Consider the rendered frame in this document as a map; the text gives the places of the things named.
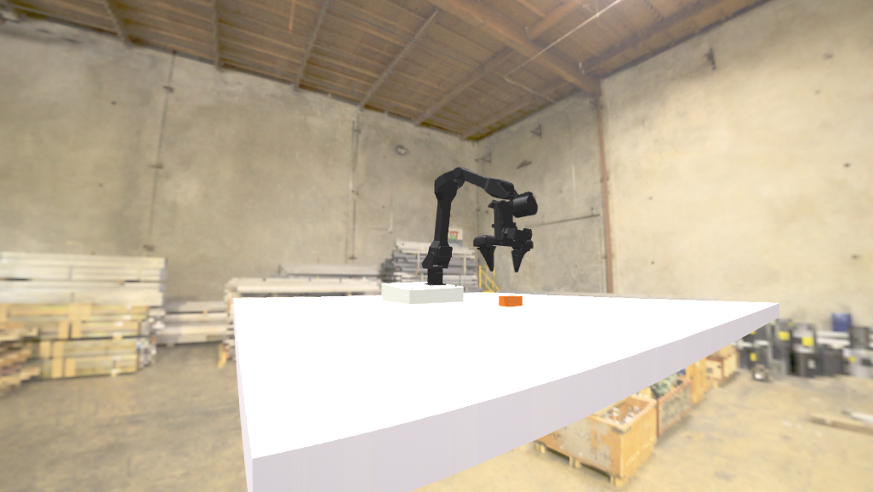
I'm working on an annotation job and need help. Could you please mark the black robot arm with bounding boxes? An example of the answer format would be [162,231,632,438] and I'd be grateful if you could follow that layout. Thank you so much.
[422,167,538,286]

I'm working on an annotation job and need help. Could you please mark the yellow and orange block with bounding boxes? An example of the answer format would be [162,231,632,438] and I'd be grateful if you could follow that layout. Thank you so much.
[498,295,522,306]

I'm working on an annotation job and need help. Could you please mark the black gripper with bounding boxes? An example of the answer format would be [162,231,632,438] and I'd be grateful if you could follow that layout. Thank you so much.
[473,218,534,272]

